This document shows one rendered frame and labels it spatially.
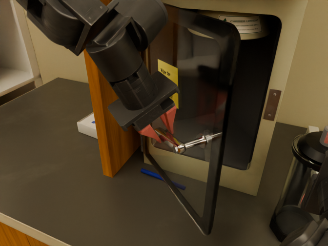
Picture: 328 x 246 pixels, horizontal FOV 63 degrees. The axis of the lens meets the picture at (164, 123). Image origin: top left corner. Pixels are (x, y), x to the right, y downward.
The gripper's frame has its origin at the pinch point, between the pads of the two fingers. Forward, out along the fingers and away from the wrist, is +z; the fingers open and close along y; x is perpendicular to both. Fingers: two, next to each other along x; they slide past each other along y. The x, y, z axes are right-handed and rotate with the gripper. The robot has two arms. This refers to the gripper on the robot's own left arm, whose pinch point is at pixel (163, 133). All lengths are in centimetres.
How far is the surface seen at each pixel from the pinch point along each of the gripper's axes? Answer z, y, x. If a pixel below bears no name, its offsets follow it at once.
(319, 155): 10.8, -18.5, 15.6
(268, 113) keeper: 11.7, -20.7, 1.9
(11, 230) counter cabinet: 21, 47, -26
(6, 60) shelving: 12, 36, -131
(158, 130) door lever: 0.0, 0.3, -1.4
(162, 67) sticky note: -5.5, -7.6, -8.9
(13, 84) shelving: 16, 36, -106
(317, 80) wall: 37, -55, -15
